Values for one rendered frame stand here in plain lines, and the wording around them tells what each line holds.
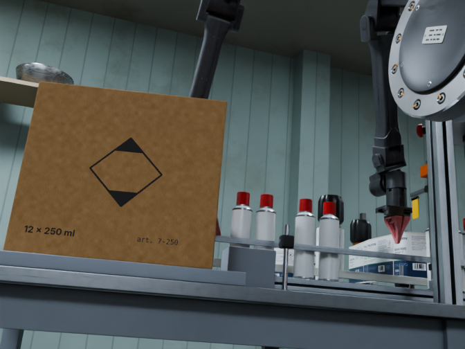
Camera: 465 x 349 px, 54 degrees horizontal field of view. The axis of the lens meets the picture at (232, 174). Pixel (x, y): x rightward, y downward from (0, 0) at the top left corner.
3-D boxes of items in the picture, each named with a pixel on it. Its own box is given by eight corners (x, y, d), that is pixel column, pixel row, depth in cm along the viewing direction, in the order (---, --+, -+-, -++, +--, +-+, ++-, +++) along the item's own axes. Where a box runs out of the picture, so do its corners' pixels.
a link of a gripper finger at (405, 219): (375, 243, 130) (375, 210, 133) (398, 245, 131) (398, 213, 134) (387, 240, 124) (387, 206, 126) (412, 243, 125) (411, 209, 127)
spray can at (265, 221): (270, 277, 115) (274, 198, 121) (275, 275, 111) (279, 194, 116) (250, 275, 115) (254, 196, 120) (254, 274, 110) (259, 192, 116)
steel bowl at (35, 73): (71, 111, 377) (75, 93, 382) (68, 88, 338) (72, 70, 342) (16, 101, 367) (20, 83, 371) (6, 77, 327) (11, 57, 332)
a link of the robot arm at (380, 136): (370, 13, 121) (403, 10, 124) (357, 16, 126) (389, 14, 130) (380, 171, 130) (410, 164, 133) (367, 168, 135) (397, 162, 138)
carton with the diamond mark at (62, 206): (207, 278, 89) (219, 148, 97) (212, 269, 66) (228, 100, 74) (51, 265, 88) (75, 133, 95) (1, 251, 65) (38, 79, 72)
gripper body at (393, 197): (374, 215, 132) (374, 190, 134) (407, 218, 134) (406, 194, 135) (385, 211, 126) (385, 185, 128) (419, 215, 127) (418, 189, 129)
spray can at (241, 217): (245, 275, 115) (251, 196, 121) (250, 273, 110) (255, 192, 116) (225, 273, 114) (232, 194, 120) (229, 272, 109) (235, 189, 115)
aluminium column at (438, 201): (451, 311, 105) (437, 55, 124) (463, 311, 101) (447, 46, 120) (433, 309, 105) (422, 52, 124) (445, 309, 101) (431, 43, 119)
